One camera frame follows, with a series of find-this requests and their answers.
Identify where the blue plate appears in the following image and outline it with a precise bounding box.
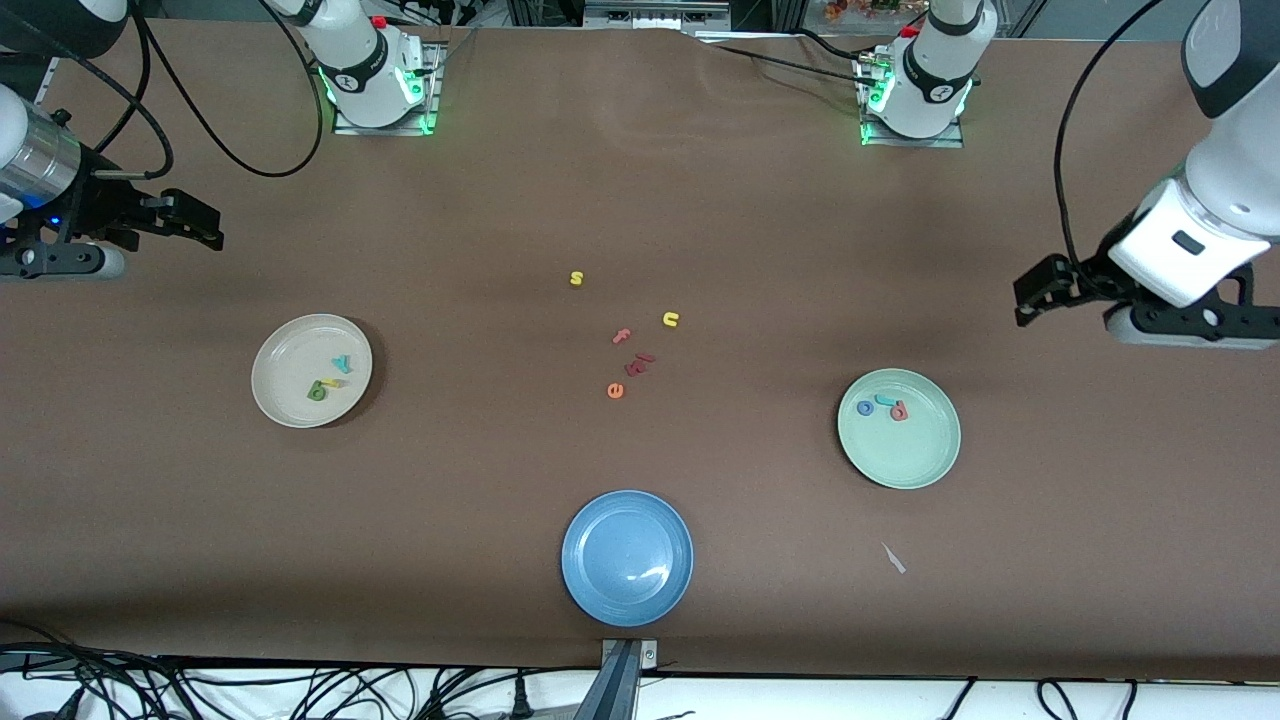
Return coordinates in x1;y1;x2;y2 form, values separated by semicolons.
561;489;694;628

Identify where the beige brown plate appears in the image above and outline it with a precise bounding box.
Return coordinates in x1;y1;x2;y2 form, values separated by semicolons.
251;314;374;429

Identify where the grey metal camera mount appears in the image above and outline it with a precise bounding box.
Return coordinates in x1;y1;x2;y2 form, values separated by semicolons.
573;638;661;720

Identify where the brown table cover sheet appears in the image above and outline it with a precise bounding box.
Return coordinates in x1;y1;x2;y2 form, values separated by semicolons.
0;18;1280;681

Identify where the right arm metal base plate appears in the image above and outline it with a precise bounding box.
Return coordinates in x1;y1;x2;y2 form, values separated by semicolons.
332;42;442;137

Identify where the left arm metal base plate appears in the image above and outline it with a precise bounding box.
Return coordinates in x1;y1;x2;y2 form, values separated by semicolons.
858;55;967;150

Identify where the thin black base cable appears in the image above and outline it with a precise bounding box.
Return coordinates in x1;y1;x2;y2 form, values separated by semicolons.
690;30;881;91

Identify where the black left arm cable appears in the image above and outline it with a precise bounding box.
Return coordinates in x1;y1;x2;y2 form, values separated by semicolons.
1054;0;1166;271

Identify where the light green plate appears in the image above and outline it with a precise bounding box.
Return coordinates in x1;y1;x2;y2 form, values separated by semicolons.
837;368;962;490

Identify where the grey metal box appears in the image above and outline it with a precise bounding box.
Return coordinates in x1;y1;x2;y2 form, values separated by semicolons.
583;0;733;31

